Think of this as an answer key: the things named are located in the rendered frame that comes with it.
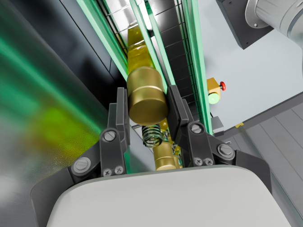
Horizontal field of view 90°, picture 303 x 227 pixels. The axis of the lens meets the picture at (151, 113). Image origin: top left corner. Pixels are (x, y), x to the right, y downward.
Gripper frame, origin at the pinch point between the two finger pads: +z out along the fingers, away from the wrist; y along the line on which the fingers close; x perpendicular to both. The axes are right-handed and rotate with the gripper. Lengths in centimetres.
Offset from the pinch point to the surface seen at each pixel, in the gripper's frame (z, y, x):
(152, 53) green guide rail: 21.1, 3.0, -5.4
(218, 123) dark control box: 36, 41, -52
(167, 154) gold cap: 3.1, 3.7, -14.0
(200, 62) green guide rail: 21.0, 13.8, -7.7
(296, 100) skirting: 126, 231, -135
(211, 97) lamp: 32, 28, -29
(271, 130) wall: 100, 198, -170
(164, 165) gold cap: 1.4, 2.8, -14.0
